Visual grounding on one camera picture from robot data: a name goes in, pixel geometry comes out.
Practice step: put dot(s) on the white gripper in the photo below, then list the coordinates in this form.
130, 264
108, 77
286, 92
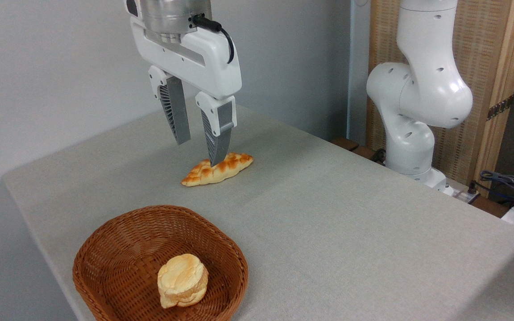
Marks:
203, 58

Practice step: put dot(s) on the long braided bread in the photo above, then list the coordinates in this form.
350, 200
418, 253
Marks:
199, 176

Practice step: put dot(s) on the grey tablecloth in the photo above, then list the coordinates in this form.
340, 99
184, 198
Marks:
350, 232

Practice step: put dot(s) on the round bread bun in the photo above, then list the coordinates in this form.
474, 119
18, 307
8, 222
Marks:
183, 278

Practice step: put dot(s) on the brown wicker basket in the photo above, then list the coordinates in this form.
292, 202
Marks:
118, 249

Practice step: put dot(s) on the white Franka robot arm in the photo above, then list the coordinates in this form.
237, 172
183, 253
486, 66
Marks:
426, 89

